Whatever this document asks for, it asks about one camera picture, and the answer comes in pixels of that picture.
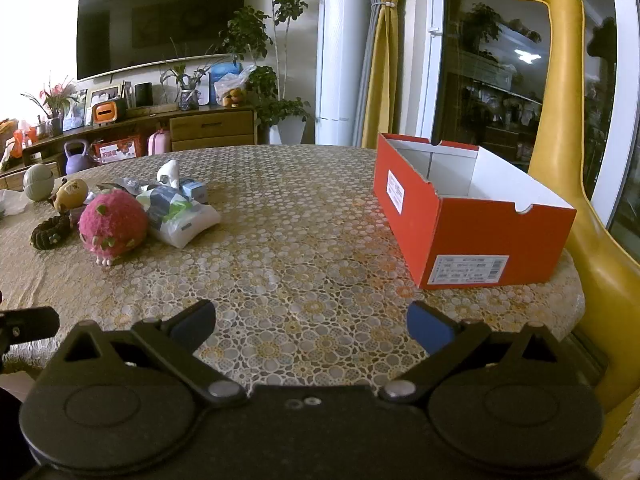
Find glass balcony door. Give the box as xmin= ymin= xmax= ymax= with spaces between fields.
xmin=415 ymin=0 xmax=640 ymax=248

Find yellow giraffe statue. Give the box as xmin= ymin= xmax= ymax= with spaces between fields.
xmin=510 ymin=0 xmax=640 ymax=411

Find red cardboard shoe box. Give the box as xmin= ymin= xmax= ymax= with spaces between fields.
xmin=374 ymin=132 xmax=578 ymax=290

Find grey green ball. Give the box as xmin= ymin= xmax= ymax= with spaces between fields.
xmin=23 ymin=163 xmax=55 ymax=202

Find desktop with patterned tablecloth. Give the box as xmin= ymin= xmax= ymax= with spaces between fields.
xmin=0 ymin=144 xmax=586 ymax=411

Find pink case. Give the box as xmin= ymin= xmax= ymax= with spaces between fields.
xmin=147 ymin=128 xmax=172 ymax=157

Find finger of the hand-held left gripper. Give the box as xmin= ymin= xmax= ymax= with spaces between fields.
xmin=0 ymin=306 xmax=61 ymax=356

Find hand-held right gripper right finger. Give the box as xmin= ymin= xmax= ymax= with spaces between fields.
xmin=377 ymin=301 xmax=576 ymax=403

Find photo frame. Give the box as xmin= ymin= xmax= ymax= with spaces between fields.
xmin=85 ymin=82 xmax=126 ymax=111

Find white tissue pack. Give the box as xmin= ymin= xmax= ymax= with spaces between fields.
xmin=147 ymin=185 xmax=222 ymax=248

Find small potted plant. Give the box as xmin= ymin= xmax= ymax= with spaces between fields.
xmin=159 ymin=37 xmax=221 ymax=111

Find tall potted green plant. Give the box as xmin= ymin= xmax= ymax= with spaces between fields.
xmin=220 ymin=0 xmax=313 ymax=146

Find white crumpled plastic bag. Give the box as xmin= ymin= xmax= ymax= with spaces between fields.
xmin=0 ymin=189 xmax=31 ymax=218

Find plastic bag of oranges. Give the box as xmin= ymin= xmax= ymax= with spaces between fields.
xmin=214 ymin=65 xmax=258 ymax=108

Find black wall television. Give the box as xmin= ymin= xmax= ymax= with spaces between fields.
xmin=76 ymin=0 xmax=247 ymax=81

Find pink plush toy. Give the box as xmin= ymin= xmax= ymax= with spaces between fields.
xmin=78 ymin=190 xmax=149 ymax=267

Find dark braided ring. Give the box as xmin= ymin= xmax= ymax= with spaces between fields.
xmin=30 ymin=212 xmax=73 ymax=251

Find white standing air conditioner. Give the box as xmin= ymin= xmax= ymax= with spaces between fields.
xmin=315 ymin=0 xmax=373 ymax=147

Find orange radio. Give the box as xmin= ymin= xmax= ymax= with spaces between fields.
xmin=91 ymin=99 xmax=127 ymax=126

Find brown round toy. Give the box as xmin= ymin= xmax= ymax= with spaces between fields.
xmin=52 ymin=177 xmax=90 ymax=213

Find yellow curtain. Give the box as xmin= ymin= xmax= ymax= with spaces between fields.
xmin=361 ymin=0 xmax=398 ymax=150

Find orange red packaging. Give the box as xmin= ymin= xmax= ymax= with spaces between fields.
xmin=0 ymin=119 xmax=38 ymax=161

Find small white bottle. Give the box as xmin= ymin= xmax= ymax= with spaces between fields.
xmin=156 ymin=159 xmax=181 ymax=188

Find blue bag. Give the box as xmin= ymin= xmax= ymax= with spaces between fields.
xmin=209 ymin=62 xmax=243 ymax=106

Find pink flower plant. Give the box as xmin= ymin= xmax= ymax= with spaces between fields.
xmin=21 ymin=76 xmax=81 ymax=136

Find purple kettlebell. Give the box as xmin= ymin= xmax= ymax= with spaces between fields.
xmin=63 ymin=141 xmax=96 ymax=173

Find small blue box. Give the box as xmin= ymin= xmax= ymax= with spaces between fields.
xmin=179 ymin=179 xmax=208 ymax=205

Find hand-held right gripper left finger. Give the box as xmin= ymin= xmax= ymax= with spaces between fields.
xmin=47 ymin=299 xmax=248 ymax=406

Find red and white box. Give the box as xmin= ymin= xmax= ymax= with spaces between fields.
xmin=92 ymin=135 xmax=147 ymax=163

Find wooden television cabinet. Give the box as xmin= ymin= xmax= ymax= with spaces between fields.
xmin=0 ymin=105 xmax=257 ymax=191

